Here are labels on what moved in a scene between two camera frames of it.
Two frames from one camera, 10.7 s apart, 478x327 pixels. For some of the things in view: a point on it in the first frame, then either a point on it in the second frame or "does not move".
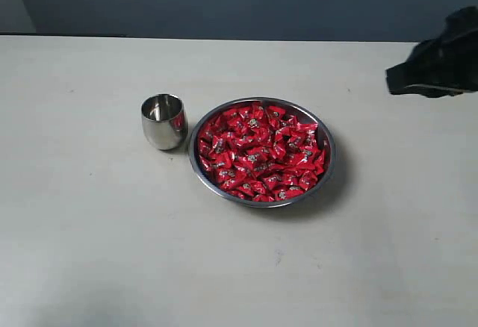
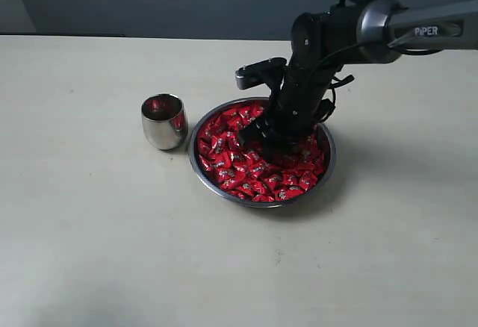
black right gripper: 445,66 → 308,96
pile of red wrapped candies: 261,151 does not move
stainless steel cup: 165,121 does not move
